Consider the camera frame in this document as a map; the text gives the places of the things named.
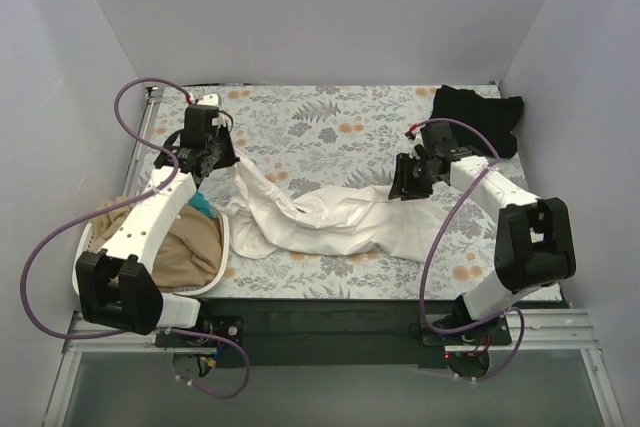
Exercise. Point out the floral table cloth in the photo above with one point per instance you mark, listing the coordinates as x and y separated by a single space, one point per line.
304 138

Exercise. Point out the white laundry basket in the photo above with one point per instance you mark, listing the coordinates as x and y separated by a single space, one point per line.
101 228

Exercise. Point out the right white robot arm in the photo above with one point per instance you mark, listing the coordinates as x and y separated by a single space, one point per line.
534 246

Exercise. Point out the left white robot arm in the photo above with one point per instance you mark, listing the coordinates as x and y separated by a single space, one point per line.
114 281

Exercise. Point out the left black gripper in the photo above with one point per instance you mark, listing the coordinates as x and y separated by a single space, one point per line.
223 148

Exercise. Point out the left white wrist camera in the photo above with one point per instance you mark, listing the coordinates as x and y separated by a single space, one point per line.
210 101

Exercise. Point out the black folded t shirt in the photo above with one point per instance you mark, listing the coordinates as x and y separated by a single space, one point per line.
494 118

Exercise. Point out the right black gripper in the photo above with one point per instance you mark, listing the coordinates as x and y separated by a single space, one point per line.
407 177

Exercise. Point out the teal cloth item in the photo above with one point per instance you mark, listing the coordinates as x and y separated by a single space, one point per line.
199 202

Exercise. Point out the white t shirt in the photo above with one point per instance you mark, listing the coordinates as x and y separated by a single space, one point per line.
330 221

